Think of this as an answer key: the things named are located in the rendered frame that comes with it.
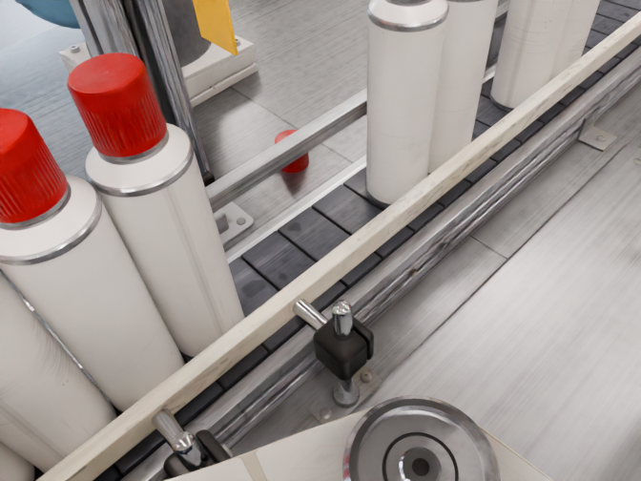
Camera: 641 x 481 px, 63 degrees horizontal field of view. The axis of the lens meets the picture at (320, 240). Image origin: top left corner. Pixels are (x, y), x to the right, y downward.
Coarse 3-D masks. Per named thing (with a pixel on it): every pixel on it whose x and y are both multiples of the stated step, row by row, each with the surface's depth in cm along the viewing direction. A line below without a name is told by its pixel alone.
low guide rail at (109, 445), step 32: (640, 32) 57; (576, 64) 51; (544, 96) 48; (512, 128) 46; (448, 160) 43; (480, 160) 44; (416, 192) 41; (384, 224) 39; (352, 256) 37; (288, 288) 35; (320, 288) 37; (256, 320) 34; (288, 320) 36; (224, 352) 32; (160, 384) 31; (192, 384) 32; (128, 416) 30; (96, 448) 29; (128, 448) 30; (64, 480) 28
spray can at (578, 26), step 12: (576, 0) 47; (588, 0) 47; (576, 12) 48; (588, 12) 48; (576, 24) 49; (588, 24) 49; (564, 36) 50; (576, 36) 50; (564, 48) 51; (576, 48) 51; (564, 60) 52; (576, 60) 52; (552, 72) 53
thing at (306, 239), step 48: (624, 0) 66; (624, 48) 58; (480, 96) 54; (576, 96) 53; (336, 192) 46; (288, 240) 43; (336, 240) 42; (240, 288) 40; (336, 288) 39; (288, 336) 37; (96, 480) 31
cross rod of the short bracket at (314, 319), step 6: (300, 300) 35; (294, 306) 35; (300, 306) 35; (306, 306) 35; (312, 306) 35; (294, 312) 35; (300, 312) 35; (306, 312) 34; (312, 312) 34; (318, 312) 34; (300, 318) 35; (306, 318) 34; (312, 318) 34; (318, 318) 34; (324, 318) 34; (312, 324) 34; (318, 324) 34
